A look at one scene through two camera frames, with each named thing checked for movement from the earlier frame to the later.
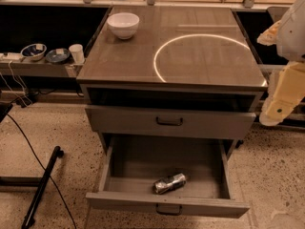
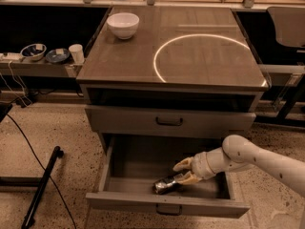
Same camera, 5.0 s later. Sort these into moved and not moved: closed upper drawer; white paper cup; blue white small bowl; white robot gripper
Moved: white robot gripper
Not moved: blue white small bowl; closed upper drawer; white paper cup
